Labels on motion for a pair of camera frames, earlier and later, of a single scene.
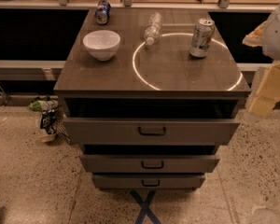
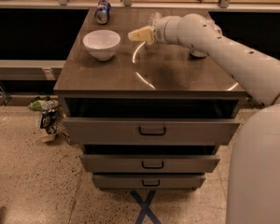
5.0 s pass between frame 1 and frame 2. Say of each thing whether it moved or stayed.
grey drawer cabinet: stayed
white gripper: moved
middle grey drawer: stayed
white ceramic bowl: stayed
